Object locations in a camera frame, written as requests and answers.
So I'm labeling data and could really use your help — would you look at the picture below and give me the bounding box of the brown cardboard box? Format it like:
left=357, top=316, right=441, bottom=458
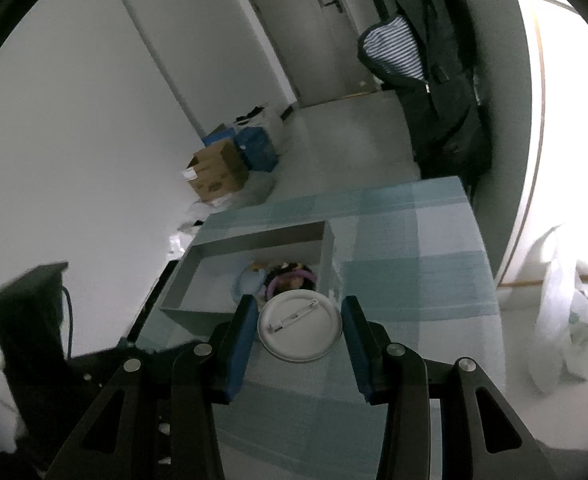
left=182, top=139, right=248, bottom=202

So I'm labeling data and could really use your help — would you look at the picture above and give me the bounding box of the grey cardboard box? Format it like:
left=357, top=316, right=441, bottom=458
left=157, top=221, right=334, bottom=336

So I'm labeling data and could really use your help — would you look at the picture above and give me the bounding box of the white plastic bag by window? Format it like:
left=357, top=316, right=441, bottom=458
left=528, top=226, right=588, bottom=394

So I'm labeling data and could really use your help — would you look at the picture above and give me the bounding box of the light blue bracelet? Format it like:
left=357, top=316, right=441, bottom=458
left=233, top=263, right=268, bottom=302

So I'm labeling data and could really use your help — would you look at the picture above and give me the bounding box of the white round pin badge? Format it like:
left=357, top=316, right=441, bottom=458
left=257, top=289, right=343, bottom=363

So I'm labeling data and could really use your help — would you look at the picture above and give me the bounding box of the purple bracelet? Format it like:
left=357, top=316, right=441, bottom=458
left=265, top=266, right=319, bottom=298

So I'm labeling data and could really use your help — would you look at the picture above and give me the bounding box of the grey door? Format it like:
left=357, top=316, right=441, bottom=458
left=249, top=0, right=376, bottom=107

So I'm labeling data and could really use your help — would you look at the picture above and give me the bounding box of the teal checked tablecloth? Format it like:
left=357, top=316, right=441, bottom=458
left=136, top=177, right=505, bottom=479

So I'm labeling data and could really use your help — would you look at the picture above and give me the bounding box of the black jacket striped shirt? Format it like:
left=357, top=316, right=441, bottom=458
left=358, top=0, right=492, bottom=194

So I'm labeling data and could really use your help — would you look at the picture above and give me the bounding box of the blue bag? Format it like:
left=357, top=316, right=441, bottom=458
left=203, top=126, right=279, bottom=172

